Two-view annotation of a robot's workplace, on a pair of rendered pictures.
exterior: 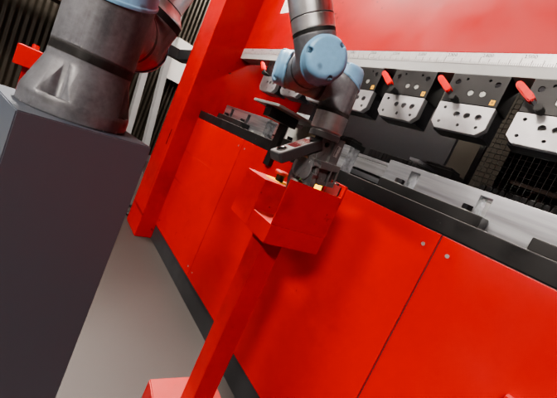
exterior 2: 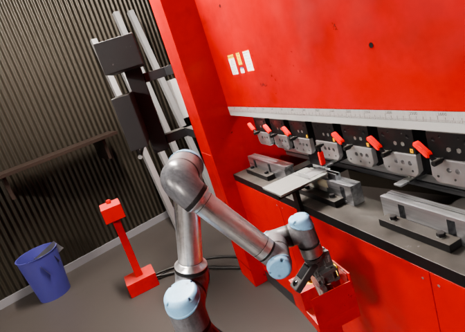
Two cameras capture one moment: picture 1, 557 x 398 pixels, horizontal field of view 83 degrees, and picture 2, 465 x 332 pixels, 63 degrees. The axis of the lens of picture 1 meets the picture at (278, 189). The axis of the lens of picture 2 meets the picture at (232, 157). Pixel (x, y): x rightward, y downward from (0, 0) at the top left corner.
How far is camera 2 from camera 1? 0.95 m
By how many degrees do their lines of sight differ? 22
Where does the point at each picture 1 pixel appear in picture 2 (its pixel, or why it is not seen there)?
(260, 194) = (304, 301)
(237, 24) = (210, 97)
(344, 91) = (304, 238)
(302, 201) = (327, 302)
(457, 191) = (432, 218)
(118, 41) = (198, 323)
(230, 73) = (232, 131)
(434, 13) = (336, 77)
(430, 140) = not seen: hidden behind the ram
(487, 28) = (376, 90)
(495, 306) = not seen: outside the picture
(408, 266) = (424, 294)
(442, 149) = not seen: hidden behind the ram
